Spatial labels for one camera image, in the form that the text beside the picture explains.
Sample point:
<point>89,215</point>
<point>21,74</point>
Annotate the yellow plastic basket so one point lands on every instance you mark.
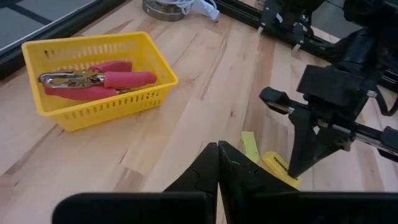
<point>102,109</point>

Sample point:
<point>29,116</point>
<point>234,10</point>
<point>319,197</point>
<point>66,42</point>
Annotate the pale green eraser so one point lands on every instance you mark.
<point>250,144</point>

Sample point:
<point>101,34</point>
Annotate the white bulb table lamp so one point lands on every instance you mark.
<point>163,11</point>

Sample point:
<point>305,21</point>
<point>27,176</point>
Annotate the yellow eraser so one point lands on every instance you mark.
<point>276,165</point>

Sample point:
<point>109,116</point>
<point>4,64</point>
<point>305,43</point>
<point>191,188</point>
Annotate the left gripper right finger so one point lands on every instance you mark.
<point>242,174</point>

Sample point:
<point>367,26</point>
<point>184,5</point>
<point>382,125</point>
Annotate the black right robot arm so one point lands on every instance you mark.
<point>373,46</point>

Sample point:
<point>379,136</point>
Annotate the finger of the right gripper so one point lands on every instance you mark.
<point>332,142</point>
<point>301,140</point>

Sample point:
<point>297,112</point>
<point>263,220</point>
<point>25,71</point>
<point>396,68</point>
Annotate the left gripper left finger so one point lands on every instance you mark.
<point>205,174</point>

